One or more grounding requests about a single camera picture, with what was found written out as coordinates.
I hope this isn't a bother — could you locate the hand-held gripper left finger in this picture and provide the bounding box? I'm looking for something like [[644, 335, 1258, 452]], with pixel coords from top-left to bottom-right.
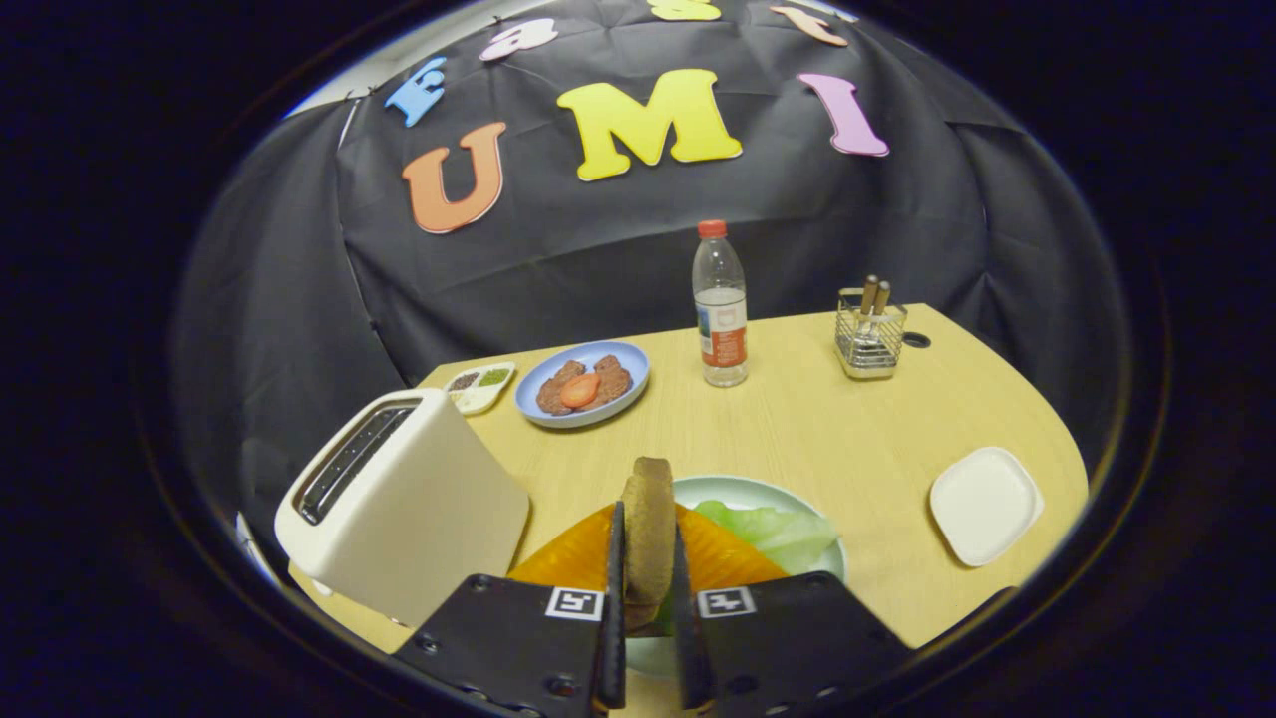
[[389, 501, 628, 718]]

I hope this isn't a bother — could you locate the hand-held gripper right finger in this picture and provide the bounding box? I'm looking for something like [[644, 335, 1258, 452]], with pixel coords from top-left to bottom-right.
[[670, 504, 913, 718]]

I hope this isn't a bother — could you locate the brown toasted bread slice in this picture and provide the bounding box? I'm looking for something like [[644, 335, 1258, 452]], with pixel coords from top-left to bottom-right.
[[621, 457, 679, 631]]

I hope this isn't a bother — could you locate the green lettuce leaf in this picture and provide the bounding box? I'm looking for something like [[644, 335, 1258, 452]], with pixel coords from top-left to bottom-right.
[[693, 500, 840, 576]]

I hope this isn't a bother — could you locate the pale green round plate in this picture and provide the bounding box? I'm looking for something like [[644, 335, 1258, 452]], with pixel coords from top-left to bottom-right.
[[626, 475, 848, 681]]

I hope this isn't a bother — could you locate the white toaster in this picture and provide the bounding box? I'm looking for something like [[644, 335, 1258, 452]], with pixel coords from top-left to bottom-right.
[[274, 388, 531, 629]]

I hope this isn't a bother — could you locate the brown meat patty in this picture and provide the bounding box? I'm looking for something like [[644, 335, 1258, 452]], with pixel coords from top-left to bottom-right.
[[590, 354, 633, 405], [536, 360, 587, 417]]

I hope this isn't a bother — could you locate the blue round plate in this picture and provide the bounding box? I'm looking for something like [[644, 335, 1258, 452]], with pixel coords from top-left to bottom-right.
[[514, 340, 651, 430]]

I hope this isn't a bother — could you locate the white compartment condiment tray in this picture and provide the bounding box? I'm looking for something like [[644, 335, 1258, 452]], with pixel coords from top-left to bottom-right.
[[444, 361, 517, 417]]

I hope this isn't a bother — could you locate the white square plate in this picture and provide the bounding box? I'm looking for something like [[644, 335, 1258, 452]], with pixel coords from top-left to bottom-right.
[[928, 446, 1046, 568]]

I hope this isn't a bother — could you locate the clear plastic water bottle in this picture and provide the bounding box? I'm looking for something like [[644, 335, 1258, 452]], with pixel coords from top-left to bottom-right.
[[692, 219, 750, 389]]

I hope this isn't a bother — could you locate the black backdrop cloth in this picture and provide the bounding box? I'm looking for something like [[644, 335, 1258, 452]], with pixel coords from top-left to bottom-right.
[[169, 0, 1132, 559]]

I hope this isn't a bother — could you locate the metal wire utensil holder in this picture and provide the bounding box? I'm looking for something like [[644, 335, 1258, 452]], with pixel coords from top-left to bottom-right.
[[834, 288, 909, 381]]

